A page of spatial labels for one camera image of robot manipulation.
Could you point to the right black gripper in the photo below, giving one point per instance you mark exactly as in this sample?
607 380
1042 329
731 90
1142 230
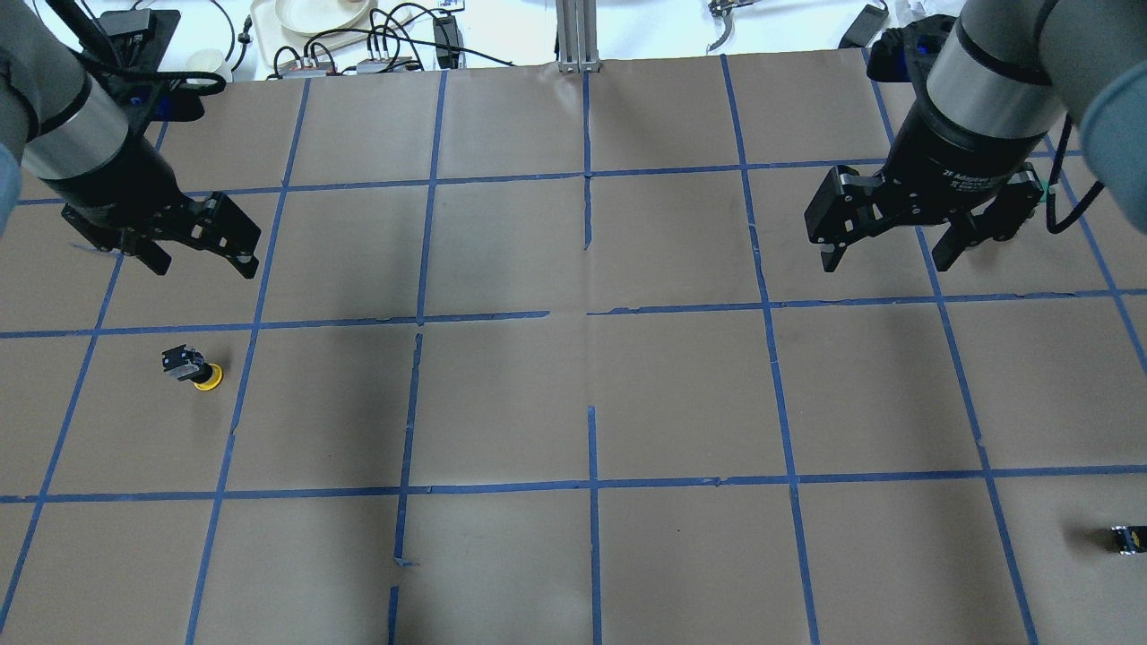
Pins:
952 154

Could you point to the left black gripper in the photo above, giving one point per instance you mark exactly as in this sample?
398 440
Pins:
115 185

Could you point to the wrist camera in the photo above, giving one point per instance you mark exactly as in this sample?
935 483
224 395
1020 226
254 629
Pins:
139 41
907 54

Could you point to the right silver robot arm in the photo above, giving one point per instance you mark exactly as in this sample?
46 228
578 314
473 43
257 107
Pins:
988 85

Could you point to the yellow push button switch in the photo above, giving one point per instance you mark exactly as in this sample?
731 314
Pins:
188 365

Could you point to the aluminium frame post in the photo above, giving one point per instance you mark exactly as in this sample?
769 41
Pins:
577 42

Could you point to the small black switch block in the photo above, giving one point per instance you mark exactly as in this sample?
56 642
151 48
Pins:
1129 540

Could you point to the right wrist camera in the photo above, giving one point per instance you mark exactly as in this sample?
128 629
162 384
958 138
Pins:
907 54

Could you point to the black power adapter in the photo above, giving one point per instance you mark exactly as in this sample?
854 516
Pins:
865 26

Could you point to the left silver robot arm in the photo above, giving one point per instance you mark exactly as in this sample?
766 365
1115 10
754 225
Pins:
76 121

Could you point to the brown paper table cover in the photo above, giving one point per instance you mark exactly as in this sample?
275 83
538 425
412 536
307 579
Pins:
534 359

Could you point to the white paper cup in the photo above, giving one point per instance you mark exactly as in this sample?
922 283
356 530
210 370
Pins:
210 60

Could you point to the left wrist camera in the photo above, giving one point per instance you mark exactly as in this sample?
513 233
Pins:
139 41

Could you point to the beige round plate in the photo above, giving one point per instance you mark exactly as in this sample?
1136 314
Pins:
313 17

